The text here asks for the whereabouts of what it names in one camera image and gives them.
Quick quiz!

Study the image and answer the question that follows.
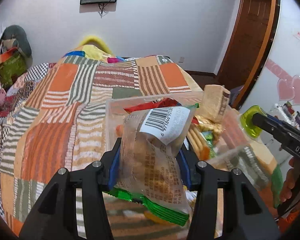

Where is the green jelly cup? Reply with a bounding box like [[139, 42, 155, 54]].
[[239, 105, 267, 139]]

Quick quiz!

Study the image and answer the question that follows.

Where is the red cartoon chip bag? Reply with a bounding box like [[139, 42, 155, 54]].
[[124, 98, 181, 114]]

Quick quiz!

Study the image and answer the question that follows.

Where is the clear bag with barcode label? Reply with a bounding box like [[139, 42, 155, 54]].
[[116, 109, 193, 214]]

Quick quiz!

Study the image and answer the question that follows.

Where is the right hand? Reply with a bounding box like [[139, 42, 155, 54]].
[[280, 157, 295, 203]]

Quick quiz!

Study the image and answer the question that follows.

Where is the white cabinet with heart stickers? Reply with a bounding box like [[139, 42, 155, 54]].
[[238, 0, 300, 176]]

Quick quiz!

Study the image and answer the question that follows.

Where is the green foil snack bag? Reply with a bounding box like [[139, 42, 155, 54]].
[[106, 187, 189, 226]]

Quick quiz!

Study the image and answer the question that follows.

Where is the clear plastic storage bin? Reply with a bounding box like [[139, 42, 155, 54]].
[[106, 91, 250, 155]]

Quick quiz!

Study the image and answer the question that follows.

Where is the beige wafer biscuit pack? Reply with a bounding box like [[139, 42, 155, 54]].
[[201, 85, 230, 123]]

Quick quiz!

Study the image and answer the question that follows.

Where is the patchwork striped quilt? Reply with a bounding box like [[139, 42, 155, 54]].
[[0, 45, 202, 236]]

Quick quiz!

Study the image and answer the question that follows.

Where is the brown wooden door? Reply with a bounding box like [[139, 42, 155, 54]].
[[216, 0, 273, 91]]

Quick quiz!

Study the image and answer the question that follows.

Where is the pile of clothes and bags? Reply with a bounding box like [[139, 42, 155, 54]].
[[0, 25, 32, 89]]

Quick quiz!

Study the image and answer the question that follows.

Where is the yellow headboard cushion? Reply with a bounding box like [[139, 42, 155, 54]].
[[79, 35, 113, 54]]

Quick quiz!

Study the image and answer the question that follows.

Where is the wall power outlet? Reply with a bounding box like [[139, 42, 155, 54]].
[[179, 57, 185, 63]]

